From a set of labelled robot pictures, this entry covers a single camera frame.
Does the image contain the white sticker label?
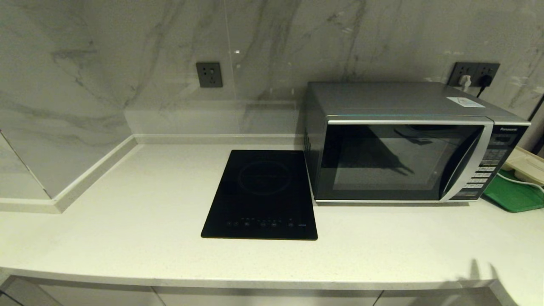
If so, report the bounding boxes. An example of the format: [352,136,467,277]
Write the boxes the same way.
[446,97,485,108]

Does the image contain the green plastic tray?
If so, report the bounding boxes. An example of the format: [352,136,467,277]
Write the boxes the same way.
[482,169,544,213]

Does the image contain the black glass microwave door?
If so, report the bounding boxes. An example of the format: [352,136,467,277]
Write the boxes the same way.
[314,116,494,202]

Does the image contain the black induction cooktop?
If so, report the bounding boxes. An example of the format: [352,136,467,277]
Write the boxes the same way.
[201,149,318,241]

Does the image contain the silver microwave oven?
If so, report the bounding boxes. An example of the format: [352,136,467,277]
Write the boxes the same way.
[304,82,531,204]

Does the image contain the white cable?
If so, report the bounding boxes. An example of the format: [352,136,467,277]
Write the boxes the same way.
[498,172,544,187]

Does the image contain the cream power strip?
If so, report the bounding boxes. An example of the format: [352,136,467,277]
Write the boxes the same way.
[501,147,544,186]

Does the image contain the grey wall socket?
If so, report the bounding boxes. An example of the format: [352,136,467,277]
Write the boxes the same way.
[475,63,501,88]
[195,62,223,88]
[448,62,476,88]

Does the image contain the beige cabinet corner panel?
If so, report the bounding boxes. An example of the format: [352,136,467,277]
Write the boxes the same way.
[0,276,64,306]

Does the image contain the beige cabinet door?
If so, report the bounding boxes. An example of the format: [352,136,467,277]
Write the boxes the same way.
[38,284,166,306]
[374,289,517,306]
[152,287,383,306]

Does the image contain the black plug with cable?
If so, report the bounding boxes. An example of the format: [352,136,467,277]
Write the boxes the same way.
[476,76,493,98]

